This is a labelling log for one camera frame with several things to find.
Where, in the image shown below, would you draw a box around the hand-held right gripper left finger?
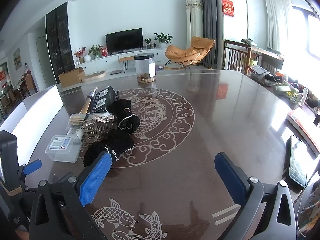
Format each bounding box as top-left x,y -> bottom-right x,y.
29,151 -> 113,240

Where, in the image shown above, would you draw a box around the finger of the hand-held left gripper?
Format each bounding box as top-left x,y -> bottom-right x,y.
17,159 -> 42,181

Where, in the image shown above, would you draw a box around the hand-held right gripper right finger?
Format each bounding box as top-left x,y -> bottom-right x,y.
214,152 -> 299,240

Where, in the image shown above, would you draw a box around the clear plastic box blue label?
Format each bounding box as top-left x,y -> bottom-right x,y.
45,135 -> 83,163

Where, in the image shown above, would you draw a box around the black scrunchie white trim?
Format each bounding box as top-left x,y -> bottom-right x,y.
100,130 -> 135,161
116,112 -> 141,134

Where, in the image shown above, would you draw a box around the white cardboard box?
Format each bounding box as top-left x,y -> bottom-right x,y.
0,85 -> 64,165

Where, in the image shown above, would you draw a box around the clear claw hair clip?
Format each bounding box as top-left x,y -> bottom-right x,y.
82,120 -> 100,143

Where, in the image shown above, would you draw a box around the rhinestone hair clip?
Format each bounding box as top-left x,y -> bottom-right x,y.
86,114 -> 118,137

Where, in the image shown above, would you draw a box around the cotton swab bag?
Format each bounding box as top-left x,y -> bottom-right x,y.
67,113 -> 87,130

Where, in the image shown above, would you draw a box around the gold slim box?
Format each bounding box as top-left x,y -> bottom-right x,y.
79,97 -> 92,114

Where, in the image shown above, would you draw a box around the black rectangular box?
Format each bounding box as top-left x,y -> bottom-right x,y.
90,86 -> 119,113

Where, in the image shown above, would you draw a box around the silver capped tube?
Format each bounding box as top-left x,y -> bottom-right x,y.
86,87 -> 98,100

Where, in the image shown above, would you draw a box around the wooden dining chair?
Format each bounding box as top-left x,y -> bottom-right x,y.
24,72 -> 38,97
0,92 -> 15,120

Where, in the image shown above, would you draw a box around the black smartphone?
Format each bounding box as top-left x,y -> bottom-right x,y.
286,134 -> 316,188

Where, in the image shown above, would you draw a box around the red white flat box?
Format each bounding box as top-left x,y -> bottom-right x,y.
286,110 -> 320,155

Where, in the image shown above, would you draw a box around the brown cardboard box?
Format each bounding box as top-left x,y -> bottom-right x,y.
58,67 -> 86,88

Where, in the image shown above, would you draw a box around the beige oval floor board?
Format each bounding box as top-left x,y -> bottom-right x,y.
82,71 -> 107,82

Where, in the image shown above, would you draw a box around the white TV console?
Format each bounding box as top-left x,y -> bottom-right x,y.
75,48 -> 173,74

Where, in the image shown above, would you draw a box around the red flower arrangement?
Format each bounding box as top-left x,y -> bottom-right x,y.
74,47 -> 86,64

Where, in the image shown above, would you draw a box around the clear jar black lid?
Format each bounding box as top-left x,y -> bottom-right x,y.
134,53 -> 156,83

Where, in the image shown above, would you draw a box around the wooden slatted bench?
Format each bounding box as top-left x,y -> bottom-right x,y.
223,39 -> 284,77

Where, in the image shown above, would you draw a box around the black display cabinet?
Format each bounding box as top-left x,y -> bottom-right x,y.
45,2 -> 75,84

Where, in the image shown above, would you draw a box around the wooden bench hairpin legs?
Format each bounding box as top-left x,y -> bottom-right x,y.
118,54 -> 145,73

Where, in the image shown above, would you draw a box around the green potted plant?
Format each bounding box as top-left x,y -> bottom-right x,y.
88,44 -> 103,60

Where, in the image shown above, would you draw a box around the orange lounge chair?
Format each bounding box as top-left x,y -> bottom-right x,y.
165,36 -> 215,70

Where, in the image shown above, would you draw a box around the black television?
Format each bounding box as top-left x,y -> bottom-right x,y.
105,28 -> 143,54

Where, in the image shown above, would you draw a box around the tall leafy potted plant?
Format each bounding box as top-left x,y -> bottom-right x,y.
154,32 -> 173,48

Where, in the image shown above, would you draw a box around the covered standing air conditioner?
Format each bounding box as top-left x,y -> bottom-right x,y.
185,0 -> 203,55

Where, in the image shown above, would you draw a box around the white sheer curtain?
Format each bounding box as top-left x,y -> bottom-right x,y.
264,0 -> 293,55

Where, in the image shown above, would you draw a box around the grey curtain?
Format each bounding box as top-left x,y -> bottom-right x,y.
194,0 -> 220,69

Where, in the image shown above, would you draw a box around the framed wall painting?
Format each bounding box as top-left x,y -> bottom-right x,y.
13,47 -> 22,71

